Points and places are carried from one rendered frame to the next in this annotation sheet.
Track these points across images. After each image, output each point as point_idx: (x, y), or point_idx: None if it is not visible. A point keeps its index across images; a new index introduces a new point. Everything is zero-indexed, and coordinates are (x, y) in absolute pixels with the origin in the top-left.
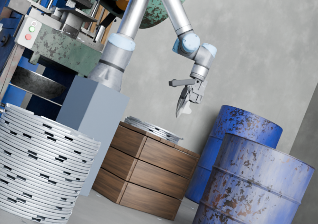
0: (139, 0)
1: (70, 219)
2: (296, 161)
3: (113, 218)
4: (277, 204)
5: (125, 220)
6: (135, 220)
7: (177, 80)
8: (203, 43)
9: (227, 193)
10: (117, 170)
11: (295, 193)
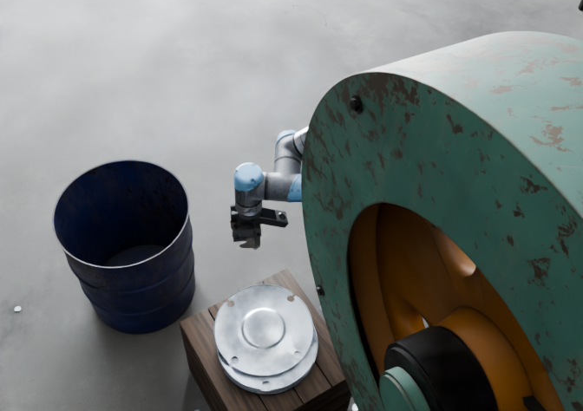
0: None
1: None
2: (116, 163)
3: (294, 229)
4: (127, 199)
5: (281, 238)
6: (268, 259)
7: (278, 210)
8: (261, 171)
9: (180, 221)
10: None
11: (103, 192)
